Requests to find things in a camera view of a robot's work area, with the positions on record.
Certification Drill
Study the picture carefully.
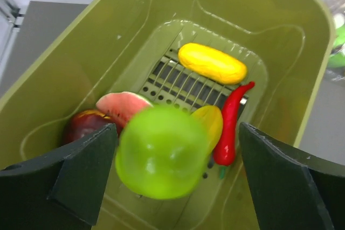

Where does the dark red fake apple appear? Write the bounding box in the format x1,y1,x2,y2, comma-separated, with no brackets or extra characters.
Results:
61,109,123,145

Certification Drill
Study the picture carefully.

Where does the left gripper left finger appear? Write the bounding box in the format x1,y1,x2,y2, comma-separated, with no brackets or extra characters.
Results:
1,124,118,229

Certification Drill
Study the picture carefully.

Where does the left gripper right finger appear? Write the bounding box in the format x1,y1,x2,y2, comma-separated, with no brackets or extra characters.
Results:
239,122,344,229

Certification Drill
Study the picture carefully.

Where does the olive green plastic bin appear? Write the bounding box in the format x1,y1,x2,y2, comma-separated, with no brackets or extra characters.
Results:
1,0,335,229

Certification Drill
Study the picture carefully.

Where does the red fake chili pepper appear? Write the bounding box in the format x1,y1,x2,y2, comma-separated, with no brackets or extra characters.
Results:
213,81,255,179

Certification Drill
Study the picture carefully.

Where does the fake watermelon slice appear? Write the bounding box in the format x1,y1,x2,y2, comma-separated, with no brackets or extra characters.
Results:
96,91,153,128

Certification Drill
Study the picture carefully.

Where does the left aluminium frame post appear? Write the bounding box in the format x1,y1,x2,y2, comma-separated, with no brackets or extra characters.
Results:
1,0,23,33

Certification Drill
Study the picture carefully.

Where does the green fake apple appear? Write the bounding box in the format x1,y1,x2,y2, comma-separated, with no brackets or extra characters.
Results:
115,105,209,200

